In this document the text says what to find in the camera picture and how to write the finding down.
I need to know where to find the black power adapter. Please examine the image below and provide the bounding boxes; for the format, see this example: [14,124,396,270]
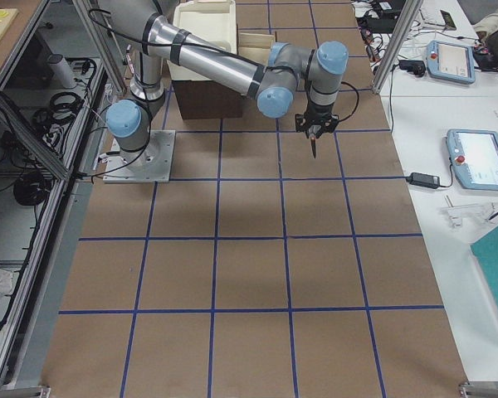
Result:
[406,172,441,189]

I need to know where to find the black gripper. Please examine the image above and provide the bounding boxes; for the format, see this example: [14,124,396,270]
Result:
[295,109,339,140]

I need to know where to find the white plastic tray box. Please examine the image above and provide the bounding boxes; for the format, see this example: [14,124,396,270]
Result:
[165,0,240,82]

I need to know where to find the dark brown drawer cabinet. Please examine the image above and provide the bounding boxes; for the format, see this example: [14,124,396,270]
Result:
[173,80,242,120]

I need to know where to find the white cylinder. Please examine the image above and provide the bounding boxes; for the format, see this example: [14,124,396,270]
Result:
[46,54,76,89]

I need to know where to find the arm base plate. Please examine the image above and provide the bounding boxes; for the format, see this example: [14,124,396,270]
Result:
[102,130,176,183]

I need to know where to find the grey orange scissors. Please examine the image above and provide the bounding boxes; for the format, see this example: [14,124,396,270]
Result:
[310,134,317,158]

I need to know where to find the clear acrylic part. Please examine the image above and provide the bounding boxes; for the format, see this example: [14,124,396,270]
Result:
[440,196,498,229]

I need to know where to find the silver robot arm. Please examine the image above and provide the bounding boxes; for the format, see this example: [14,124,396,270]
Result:
[87,1,349,143]

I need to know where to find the near blue teach pendant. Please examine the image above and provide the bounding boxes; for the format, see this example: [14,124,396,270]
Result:
[446,129,498,192]

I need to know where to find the aluminium frame post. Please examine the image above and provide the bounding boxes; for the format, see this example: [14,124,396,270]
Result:
[372,0,423,95]

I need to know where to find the far blue teach pendant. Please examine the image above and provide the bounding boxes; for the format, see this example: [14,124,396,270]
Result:
[425,41,476,85]

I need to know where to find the blue teach pendant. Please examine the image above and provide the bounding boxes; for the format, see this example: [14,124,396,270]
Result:
[446,129,498,192]
[425,41,476,85]

